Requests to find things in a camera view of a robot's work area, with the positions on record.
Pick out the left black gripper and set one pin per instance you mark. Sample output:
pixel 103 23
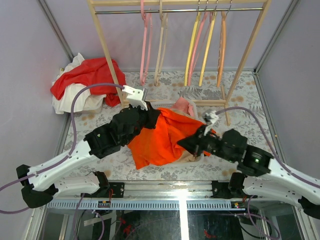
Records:
pixel 152 115

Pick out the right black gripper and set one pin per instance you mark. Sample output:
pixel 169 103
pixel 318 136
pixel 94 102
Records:
pixel 193 144

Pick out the orange t shirt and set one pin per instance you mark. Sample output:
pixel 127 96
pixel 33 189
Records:
pixel 159 146

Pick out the orange wavy hanger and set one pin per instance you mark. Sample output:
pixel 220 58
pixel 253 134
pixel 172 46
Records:
pixel 222 45

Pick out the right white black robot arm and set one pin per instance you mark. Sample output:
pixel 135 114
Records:
pixel 258 172

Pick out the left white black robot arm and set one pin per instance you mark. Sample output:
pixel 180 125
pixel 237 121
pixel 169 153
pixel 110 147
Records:
pixel 46 181

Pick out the pink hanger left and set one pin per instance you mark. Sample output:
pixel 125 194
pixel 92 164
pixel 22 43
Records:
pixel 146 43

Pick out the pink hanger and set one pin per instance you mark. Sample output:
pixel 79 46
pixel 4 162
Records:
pixel 194 57
pixel 146 43

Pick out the beige wooden hanger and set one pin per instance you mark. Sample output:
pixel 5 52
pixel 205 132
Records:
pixel 162 43

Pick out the yellow hanger left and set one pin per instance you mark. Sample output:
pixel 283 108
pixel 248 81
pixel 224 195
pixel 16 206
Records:
pixel 191 45

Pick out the yellow hanger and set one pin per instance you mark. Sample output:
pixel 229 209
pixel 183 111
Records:
pixel 191 45
pixel 212 19

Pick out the pink hanger right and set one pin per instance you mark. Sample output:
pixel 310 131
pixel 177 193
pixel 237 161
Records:
pixel 194 57

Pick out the yellow hanger right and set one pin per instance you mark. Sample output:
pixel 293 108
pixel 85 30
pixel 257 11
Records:
pixel 212 19

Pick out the beige garment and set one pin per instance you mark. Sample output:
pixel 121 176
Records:
pixel 186 157

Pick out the white laundry basket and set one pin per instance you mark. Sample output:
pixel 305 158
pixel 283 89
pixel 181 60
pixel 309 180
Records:
pixel 169 104

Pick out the pink garment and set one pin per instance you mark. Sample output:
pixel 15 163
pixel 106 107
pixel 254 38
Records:
pixel 184 107

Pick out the wooden clothes rack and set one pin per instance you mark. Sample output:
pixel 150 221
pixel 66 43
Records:
pixel 116 7

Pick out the white cloth pile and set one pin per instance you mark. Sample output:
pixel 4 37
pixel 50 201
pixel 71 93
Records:
pixel 85 103

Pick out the red cloth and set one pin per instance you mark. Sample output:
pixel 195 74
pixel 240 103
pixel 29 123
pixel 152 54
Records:
pixel 89 72

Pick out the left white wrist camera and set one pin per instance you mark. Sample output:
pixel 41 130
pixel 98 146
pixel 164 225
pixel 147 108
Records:
pixel 136 96

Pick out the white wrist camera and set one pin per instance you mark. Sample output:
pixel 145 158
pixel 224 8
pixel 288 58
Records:
pixel 136 96
pixel 210 117

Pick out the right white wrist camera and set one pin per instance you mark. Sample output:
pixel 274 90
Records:
pixel 210 117

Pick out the aluminium rail frame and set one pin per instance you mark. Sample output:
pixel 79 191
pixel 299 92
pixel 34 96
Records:
pixel 165 195

